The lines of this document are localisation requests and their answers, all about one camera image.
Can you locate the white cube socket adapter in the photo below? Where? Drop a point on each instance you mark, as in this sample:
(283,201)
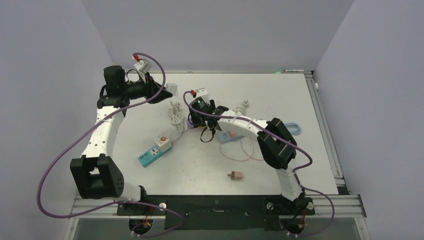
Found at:
(162,142)

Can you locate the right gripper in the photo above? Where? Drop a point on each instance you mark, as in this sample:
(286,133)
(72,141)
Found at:
(198,121)

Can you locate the aluminium front frame rail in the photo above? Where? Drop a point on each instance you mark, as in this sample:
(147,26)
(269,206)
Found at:
(345,206)

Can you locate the brown wall charger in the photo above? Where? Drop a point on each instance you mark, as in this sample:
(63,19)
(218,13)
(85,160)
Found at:
(235,175)

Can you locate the aluminium frame rail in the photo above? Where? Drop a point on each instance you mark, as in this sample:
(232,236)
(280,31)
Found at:
(345,206)
(326,134)

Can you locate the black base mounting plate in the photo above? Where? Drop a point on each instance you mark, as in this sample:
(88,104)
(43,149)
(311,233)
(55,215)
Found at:
(220,212)

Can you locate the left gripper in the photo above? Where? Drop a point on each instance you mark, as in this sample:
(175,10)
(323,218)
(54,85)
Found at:
(151,88)

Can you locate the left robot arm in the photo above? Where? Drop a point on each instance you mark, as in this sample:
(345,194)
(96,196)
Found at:
(95,173)

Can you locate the aluminium right frame rail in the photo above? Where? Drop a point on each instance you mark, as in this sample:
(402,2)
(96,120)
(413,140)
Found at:
(326,134)

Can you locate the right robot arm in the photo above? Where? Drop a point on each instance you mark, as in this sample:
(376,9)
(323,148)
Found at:
(276,144)

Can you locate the purple power strip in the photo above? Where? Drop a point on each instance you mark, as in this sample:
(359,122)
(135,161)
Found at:
(189,125)

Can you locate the teal power strip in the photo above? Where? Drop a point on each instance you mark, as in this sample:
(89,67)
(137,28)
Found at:
(151,156)

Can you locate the light blue power strip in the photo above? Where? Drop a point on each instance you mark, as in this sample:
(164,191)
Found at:
(223,137)

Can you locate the small white wall charger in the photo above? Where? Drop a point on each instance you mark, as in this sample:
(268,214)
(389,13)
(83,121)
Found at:
(172,88)

